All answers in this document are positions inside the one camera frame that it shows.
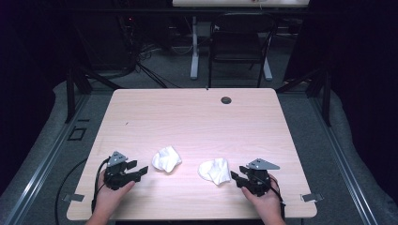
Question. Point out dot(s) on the person's left hand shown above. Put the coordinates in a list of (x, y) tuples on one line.
[(109, 197)]

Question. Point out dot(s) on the white desk leg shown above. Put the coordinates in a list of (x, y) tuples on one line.
[(194, 56), (267, 70)]

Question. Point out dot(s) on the aluminium rail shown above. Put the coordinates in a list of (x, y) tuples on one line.
[(47, 162), (341, 162)]

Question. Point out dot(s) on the black chair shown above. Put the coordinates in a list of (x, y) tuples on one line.
[(237, 47)]

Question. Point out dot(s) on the white desk top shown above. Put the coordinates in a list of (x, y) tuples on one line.
[(237, 3)]

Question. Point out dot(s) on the grey metal bracket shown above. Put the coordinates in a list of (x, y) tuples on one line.
[(74, 197)]

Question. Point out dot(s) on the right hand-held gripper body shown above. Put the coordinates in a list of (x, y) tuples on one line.
[(258, 181)]

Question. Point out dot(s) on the black metal stand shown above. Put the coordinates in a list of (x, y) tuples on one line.
[(326, 100), (70, 93)]

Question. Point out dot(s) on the black curtain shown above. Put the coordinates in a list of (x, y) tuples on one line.
[(28, 78), (366, 78)]

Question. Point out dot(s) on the person's right hand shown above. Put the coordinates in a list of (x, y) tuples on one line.
[(266, 203)]

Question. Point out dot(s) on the white sock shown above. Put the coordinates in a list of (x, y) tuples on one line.
[(166, 159), (216, 171)]

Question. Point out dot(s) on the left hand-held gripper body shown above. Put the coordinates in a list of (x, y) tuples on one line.
[(115, 176)]

